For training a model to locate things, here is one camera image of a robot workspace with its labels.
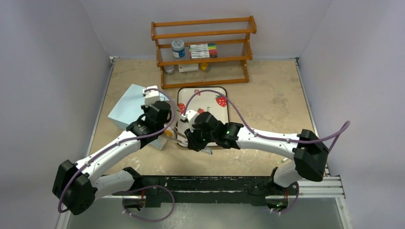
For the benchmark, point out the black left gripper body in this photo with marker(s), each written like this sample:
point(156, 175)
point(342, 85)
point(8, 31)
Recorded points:
point(145, 109)

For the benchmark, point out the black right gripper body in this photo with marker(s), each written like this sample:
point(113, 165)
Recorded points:
point(192, 139)

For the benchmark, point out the light blue paper bag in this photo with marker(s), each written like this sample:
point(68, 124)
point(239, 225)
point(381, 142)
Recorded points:
point(128, 109)

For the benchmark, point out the metal tongs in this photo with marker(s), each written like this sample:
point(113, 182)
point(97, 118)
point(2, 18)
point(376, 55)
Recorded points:
point(182, 141)

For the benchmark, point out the orange fake bread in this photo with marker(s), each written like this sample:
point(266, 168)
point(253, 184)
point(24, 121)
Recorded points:
point(169, 132)

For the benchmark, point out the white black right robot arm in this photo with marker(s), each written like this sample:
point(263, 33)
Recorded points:
point(307, 154)

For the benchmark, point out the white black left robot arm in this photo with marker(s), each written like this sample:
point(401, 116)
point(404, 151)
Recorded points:
point(77, 185)

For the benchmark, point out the strawberry print white tray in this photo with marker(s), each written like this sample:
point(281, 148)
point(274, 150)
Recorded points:
point(204, 99)

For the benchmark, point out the small white jar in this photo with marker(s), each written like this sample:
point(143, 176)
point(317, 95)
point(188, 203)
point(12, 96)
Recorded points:
point(169, 69)

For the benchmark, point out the white red small box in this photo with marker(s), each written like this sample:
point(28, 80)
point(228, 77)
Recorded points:
point(188, 67)

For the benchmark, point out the small yellow object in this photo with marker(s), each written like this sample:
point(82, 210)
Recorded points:
point(205, 67)

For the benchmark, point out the blue paint jar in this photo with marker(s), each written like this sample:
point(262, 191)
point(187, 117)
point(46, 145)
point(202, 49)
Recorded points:
point(178, 48)

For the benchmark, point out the orange wooden shelf rack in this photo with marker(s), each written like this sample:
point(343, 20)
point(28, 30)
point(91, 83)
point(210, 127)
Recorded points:
point(232, 38)

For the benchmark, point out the set of coloured markers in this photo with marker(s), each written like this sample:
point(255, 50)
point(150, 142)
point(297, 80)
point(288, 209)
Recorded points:
point(204, 50)

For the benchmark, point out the white green marker pen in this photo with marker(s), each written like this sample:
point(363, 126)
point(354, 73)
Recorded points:
point(284, 160)

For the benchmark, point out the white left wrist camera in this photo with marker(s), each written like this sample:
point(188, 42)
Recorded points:
point(151, 95)

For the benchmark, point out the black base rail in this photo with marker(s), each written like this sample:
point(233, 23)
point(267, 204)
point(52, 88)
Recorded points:
point(257, 191)

